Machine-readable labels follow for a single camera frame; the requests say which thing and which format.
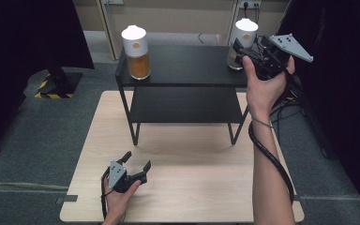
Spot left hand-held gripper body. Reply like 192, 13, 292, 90
107, 159, 148, 194

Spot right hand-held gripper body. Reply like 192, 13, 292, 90
247, 33, 314, 82

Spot seasoning jar with beige powder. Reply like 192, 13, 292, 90
226, 18, 260, 71

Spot black two-tier shelf rack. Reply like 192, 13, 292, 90
114, 43, 251, 146

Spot person's left hand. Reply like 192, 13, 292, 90
102, 180, 142, 220

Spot person's right hand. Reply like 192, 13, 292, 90
242, 54, 296, 119

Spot dark tape strip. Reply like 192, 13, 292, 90
55, 194, 79, 204

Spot stand base with striped tape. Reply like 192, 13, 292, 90
34, 68, 84, 100

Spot seasoning jar with orange powder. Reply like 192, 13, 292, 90
120, 24, 152, 82

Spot left hand-held gripper cable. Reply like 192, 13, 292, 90
100, 168, 113, 220

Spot white wall socket with plugs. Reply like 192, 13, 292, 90
238, 0, 263, 9

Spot black cables on floor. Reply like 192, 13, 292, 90
269, 93, 305, 127

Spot thin grey wrist strap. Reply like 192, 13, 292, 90
250, 115, 274, 129

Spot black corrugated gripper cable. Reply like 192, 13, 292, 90
247, 121, 296, 204

